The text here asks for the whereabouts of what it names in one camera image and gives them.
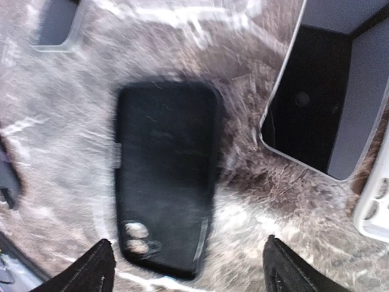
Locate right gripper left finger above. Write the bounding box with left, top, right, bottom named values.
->
left=33, top=238, right=116, bottom=292

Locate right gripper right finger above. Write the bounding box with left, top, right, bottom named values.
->
left=263, top=235, right=343, bottom=291

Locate white silicone phone case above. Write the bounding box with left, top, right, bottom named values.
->
left=353, top=137, right=388, bottom=243

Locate black silicone phone case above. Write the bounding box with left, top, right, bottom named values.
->
left=114, top=81, right=223, bottom=280

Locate black phone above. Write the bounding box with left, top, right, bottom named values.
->
left=1, top=141, right=22, bottom=209

